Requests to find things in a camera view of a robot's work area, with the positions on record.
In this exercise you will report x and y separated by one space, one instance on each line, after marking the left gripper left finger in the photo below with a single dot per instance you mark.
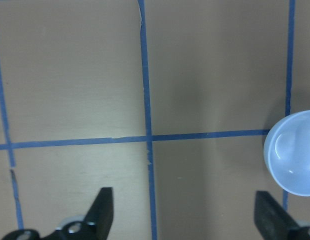
95 225

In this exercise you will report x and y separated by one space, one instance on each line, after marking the blue bowl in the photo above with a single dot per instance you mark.
286 153

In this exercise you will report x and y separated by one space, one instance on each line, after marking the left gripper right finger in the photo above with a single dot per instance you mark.
274 223

